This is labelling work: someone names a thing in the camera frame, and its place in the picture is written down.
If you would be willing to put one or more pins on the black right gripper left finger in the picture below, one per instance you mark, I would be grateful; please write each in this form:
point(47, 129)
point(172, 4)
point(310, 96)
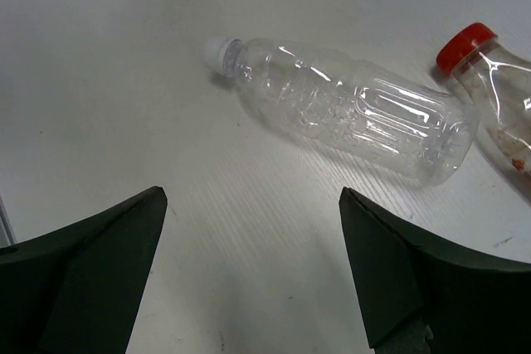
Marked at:
point(78, 289)

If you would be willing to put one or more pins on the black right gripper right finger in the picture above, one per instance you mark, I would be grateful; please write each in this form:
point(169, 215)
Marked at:
point(421, 293)

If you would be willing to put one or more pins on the clear bottle small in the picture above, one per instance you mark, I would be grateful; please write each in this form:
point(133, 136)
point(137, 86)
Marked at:
point(327, 98)

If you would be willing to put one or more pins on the red cap clear bottle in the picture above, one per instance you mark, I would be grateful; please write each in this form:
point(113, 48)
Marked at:
point(498, 85)

